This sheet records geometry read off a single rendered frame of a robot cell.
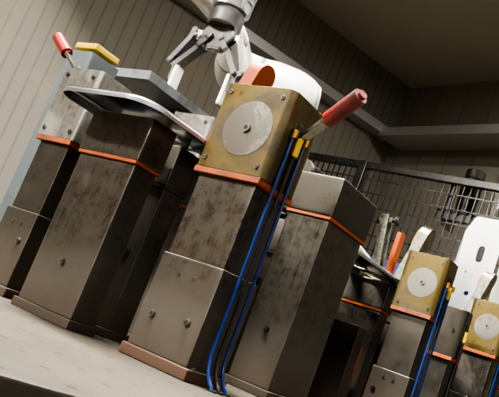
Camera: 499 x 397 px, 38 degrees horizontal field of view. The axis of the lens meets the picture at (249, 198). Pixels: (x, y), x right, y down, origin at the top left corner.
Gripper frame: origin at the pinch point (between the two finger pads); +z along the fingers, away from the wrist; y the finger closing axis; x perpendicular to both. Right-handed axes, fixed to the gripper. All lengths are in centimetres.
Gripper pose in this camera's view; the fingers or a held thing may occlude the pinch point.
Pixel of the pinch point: (195, 96)
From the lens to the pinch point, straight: 154.8
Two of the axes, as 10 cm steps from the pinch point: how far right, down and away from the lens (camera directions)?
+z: -3.5, 9.2, -1.8
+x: 4.0, 3.2, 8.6
